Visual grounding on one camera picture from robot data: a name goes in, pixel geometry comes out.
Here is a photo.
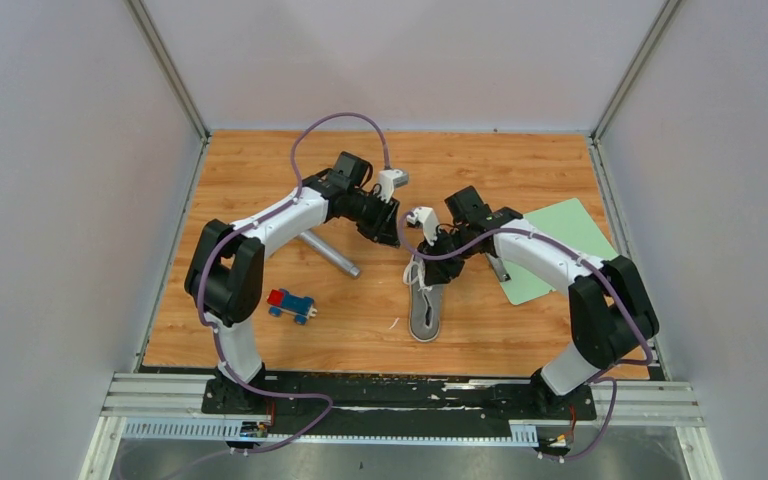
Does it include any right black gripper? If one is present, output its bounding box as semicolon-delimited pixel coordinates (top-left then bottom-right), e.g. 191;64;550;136
417;227;475;287

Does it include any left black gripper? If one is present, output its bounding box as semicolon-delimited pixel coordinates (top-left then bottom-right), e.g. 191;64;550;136
343;189;401;249

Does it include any white shoelace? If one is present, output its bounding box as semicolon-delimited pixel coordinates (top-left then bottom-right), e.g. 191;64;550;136
402;256;433;294

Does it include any grey canvas sneaker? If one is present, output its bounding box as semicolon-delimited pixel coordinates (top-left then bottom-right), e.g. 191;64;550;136
409;285;445;343

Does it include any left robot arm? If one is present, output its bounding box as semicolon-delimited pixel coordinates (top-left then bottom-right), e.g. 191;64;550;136
185;152;409;413

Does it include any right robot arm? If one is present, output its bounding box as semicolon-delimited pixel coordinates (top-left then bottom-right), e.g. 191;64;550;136
398;186;659;418

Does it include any silver microphone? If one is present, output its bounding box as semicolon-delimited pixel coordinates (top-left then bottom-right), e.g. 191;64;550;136
297;230;361;279

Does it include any blue red toy car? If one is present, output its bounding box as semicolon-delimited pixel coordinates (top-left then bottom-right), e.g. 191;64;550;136
266;289;318;326

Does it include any green clipboard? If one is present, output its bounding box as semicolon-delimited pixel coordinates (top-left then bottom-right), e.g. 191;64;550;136
492;198;617;305

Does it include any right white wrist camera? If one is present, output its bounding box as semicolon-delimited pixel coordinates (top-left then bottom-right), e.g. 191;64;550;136
406;206;440;246

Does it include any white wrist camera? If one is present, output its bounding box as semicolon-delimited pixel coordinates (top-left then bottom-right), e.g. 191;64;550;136
377;168;409;202
406;206;440;246

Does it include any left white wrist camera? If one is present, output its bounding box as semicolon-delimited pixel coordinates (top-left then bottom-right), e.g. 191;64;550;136
377;168;409;202

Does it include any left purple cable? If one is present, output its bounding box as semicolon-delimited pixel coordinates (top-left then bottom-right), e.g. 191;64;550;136
195;112;393;458

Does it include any purple cable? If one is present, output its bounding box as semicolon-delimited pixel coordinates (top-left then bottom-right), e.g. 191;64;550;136
397;210;656;463
195;112;393;458

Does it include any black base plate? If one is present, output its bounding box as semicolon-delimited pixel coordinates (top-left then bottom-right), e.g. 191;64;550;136
201;370;597;438

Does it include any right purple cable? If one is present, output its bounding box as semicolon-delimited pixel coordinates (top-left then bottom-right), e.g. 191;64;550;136
397;210;656;463

